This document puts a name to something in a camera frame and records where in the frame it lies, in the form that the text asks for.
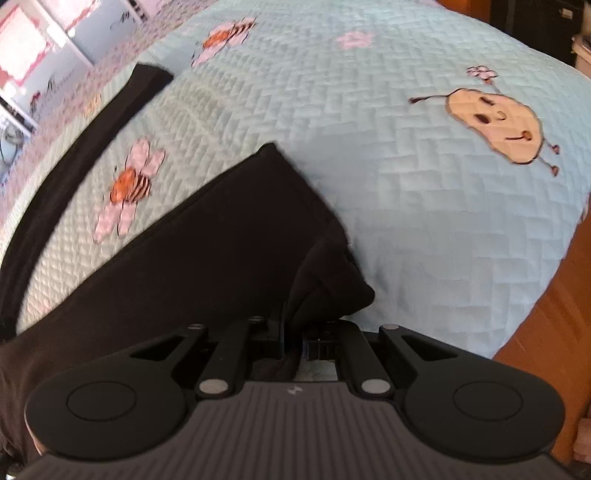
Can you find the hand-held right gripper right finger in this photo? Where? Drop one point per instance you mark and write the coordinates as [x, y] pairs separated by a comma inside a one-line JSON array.
[[318, 344]]

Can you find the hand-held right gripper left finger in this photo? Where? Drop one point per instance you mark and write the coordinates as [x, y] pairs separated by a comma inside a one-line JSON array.
[[272, 341]]

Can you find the black pants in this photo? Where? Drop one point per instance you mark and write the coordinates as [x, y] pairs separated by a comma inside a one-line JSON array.
[[207, 240]]

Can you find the bee print quilted blanket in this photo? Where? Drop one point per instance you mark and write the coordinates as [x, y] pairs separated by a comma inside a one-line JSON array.
[[415, 207]]

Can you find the electric fan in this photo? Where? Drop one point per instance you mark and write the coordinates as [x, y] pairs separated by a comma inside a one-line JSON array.
[[9, 145]]

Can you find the sliding door wardrobe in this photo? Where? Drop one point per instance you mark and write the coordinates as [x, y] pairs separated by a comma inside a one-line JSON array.
[[92, 46]]

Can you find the pink bordered paper poster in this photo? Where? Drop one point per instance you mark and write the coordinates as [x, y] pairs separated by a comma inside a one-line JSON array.
[[21, 46], [69, 14]]

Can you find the black chair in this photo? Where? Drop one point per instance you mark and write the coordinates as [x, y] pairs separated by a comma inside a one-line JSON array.
[[540, 27]]

